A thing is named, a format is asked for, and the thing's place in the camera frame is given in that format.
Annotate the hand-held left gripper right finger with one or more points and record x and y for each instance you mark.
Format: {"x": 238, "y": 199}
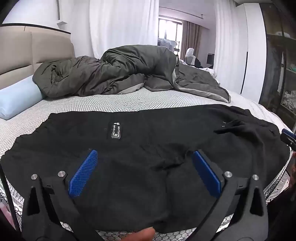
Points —
{"x": 207, "y": 172}

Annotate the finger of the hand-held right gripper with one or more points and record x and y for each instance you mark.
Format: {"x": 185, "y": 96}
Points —
{"x": 288, "y": 135}

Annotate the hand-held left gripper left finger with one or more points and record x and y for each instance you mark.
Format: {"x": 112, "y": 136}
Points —
{"x": 83, "y": 172}

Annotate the black pants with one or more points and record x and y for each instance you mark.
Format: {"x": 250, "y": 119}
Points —
{"x": 138, "y": 162}

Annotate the person's right forearm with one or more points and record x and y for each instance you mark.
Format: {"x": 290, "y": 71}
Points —
{"x": 283, "y": 215}

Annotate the person's left hand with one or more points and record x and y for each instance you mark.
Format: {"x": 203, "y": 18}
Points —
{"x": 141, "y": 234}

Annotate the dark open wardrobe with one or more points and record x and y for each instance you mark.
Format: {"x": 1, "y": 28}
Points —
{"x": 277, "y": 69}

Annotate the white honeycomb patterned mattress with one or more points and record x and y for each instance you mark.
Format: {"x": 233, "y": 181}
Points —
{"x": 92, "y": 102}

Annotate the light blue pillow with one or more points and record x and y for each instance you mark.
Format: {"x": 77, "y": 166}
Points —
{"x": 18, "y": 97}

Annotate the dark grey duvet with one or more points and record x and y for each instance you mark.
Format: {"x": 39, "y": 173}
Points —
{"x": 104, "y": 74}

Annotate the black monitor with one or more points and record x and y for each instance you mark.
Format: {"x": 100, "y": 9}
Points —
{"x": 210, "y": 59}

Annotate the white sheer curtain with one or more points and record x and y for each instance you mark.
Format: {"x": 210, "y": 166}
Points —
{"x": 226, "y": 34}
{"x": 122, "y": 23}

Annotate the white chair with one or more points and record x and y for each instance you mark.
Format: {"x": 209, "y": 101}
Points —
{"x": 190, "y": 55}

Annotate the beige padded headboard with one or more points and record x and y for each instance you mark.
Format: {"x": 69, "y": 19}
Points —
{"x": 23, "y": 53}

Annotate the brown curtain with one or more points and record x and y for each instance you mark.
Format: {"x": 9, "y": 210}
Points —
{"x": 192, "y": 39}

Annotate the clothes rack with clothes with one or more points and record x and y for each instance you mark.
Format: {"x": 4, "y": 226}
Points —
{"x": 167, "y": 44}

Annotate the window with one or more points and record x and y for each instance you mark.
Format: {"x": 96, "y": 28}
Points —
{"x": 170, "y": 27}

